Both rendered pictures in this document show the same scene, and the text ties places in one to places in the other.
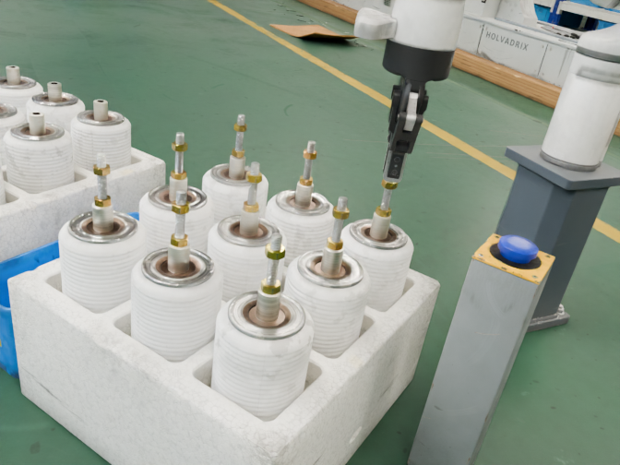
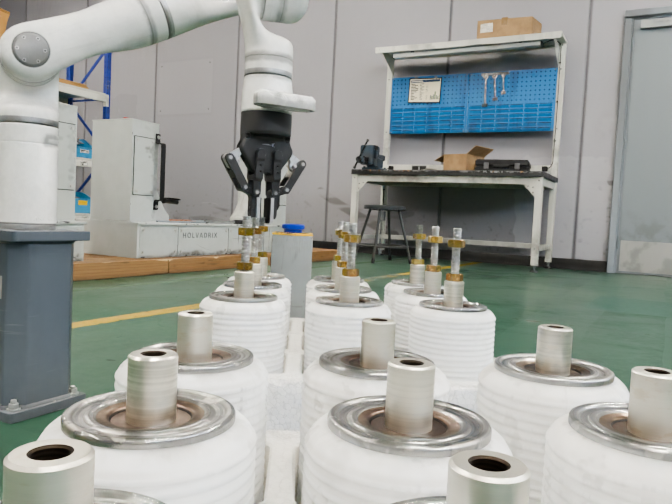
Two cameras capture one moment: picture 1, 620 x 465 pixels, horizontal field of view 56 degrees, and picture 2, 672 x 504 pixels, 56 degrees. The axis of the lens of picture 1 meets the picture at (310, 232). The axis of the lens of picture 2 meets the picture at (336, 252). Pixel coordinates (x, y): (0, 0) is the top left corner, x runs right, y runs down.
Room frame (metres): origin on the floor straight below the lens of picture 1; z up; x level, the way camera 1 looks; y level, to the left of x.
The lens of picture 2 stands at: (1.06, 0.76, 0.35)
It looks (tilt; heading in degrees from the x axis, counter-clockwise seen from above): 3 degrees down; 238
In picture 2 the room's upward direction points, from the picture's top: 3 degrees clockwise
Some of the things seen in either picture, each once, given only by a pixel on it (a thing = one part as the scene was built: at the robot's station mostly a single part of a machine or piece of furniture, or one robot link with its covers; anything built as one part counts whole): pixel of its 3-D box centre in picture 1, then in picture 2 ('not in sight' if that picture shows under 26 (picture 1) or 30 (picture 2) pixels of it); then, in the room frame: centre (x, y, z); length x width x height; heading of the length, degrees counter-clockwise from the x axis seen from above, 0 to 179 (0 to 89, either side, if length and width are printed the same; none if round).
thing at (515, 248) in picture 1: (516, 251); (293, 229); (0.54, -0.22, 0.32); 0.04 x 0.04 x 0.02
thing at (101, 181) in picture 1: (101, 186); (455, 261); (0.57, 0.23, 0.30); 0.01 x 0.01 x 0.08
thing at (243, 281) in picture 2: (237, 167); (244, 286); (0.78, 0.12, 0.26); 0.02 x 0.02 x 0.03
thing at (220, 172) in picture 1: (236, 175); (243, 297); (0.78, 0.12, 0.25); 0.08 x 0.08 x 0.01
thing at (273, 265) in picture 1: (272, 270); (418, 250); (0.46, 0.03, 0.30); 0.01 x 0.01 x 0.08
